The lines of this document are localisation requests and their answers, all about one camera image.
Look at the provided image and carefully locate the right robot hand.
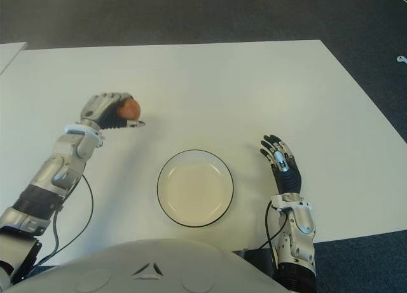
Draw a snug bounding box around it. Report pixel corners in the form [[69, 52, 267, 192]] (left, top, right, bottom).
[[259, 134, 303, 195]]

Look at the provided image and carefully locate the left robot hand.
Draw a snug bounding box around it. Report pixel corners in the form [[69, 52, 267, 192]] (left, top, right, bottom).
[[79, 91, 148, 132]]

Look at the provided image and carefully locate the red yellow apple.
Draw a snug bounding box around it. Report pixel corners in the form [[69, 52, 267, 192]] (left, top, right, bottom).
[[116, 97, 141, 121]]

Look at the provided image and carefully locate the white plate with black rim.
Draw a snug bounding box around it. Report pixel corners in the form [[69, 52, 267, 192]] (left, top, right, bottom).
[[156, 149, 235, 227]]

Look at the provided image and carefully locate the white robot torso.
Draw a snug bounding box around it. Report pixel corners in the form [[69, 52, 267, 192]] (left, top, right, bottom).
[[6, 238, 287, 293]]

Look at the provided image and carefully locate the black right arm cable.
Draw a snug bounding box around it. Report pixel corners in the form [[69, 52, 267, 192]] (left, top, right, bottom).
[[265, 200, 290, 251]]

